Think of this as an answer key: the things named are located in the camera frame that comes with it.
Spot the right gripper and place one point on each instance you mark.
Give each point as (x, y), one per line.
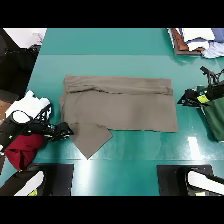
(195, 98)

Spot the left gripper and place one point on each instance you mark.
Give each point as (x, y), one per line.
(60, 130)

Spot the grey-brown T-shirt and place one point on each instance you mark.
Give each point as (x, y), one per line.
(126, 110)

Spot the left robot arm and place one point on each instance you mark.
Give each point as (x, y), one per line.
(20, 117)

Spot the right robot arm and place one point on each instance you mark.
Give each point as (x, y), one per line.
(204, 180)

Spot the dark green garment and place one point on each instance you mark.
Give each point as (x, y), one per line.
(216, 116)

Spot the red garment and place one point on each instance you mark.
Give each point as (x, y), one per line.
(25, 148)

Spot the white garment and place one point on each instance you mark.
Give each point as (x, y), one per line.
(197, 34)
(30, 103)

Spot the light blue garment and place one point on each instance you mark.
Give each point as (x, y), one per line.
(213, 50)

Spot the brown garment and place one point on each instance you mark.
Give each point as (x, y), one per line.
(179, 45)

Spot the black garment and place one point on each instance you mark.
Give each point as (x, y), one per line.
(16, 66)

